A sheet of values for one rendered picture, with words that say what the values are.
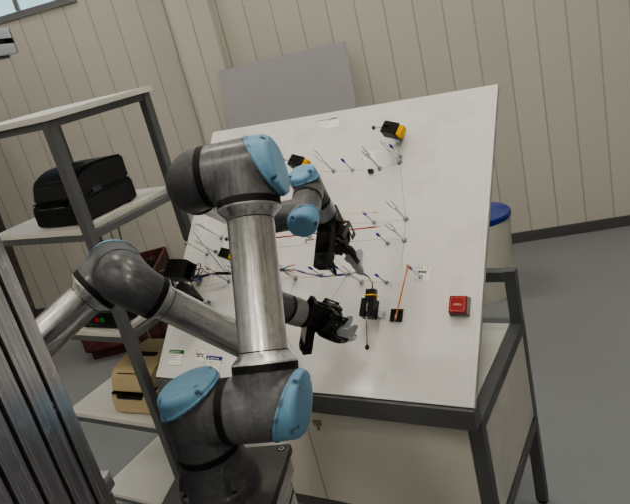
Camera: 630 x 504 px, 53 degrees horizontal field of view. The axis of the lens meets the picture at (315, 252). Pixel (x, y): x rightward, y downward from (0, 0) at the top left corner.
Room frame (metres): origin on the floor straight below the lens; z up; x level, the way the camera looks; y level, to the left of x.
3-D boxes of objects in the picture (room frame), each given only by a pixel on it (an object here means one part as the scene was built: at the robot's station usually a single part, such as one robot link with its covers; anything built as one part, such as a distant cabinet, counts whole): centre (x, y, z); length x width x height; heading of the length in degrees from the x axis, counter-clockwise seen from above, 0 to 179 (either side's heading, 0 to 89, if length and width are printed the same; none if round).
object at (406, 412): (1.76, 0.17, 0.83); 1.18 x 0.06 x 0.06; 57
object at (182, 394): (0.98, 0.27, 1.33); 0.13 x 0.12 x 0.14; 74
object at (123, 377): (2.34, 0.78, 0.76); 0.30 x 0.21 x 0.20; 150
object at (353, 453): (1.63, -0.07, 0.60); 0.55 x 0.03 x 0.39; 57
